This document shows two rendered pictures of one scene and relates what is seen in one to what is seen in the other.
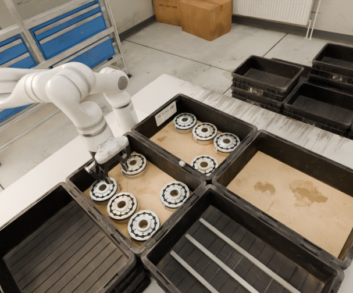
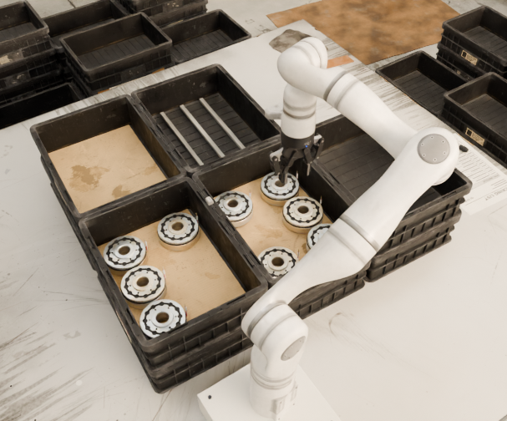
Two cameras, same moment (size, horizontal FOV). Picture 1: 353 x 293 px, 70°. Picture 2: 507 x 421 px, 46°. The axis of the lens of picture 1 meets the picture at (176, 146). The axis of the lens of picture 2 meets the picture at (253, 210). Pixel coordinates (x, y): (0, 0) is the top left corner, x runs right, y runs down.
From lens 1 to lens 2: 158 cm
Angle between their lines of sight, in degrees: 85
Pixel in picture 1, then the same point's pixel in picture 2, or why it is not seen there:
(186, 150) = (186, 274)
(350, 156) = not seen: outside the picture
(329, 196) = (68, 168)
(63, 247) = not seen: hidden behind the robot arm
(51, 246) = not seen: hidden behind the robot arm
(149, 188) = (263, 234)
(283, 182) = (98, 193)
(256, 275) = (189, 136)
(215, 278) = (224, 142)
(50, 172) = (456, 389)
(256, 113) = not seen: outside the picture
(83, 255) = (354, 187)
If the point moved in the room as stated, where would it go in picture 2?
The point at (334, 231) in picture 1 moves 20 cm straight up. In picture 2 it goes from (96, 144) to (81, 88)
